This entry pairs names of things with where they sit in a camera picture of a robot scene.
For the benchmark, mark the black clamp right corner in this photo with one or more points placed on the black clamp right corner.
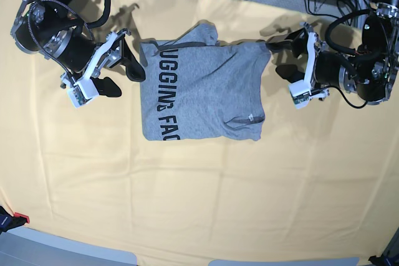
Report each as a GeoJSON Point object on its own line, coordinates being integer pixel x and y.
{"type": "Point", "coordinates": [382, 261]}

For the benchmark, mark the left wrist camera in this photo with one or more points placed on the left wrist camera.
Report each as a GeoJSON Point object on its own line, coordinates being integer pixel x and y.
{"type": "Point", "coordinates": [300, 93]}

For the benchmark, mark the grey t-shirt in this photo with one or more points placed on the grey t-shirt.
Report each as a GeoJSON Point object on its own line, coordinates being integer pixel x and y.
{"type": "Point", "coordinates": [196, 88]}

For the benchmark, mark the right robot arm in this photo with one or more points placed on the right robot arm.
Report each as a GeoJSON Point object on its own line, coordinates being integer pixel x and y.
{"type": "Point", "coordinates": [53, 29]}

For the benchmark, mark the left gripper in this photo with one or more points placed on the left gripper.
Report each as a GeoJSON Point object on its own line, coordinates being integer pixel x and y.
{"type": "Point", "coordinates": [324, 69]}

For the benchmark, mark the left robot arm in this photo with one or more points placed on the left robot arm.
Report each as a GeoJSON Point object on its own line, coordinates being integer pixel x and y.
{"type": "Point", "coordinates": [370, 70]}

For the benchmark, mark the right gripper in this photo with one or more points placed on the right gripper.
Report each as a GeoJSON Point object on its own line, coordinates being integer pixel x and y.
{"type": "Point", "coordinates": [85, 59]}

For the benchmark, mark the red and black clamp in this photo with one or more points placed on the red and black clamp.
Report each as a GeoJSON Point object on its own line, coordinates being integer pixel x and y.
{"type": "Point", "coordinates": [9, 221]}

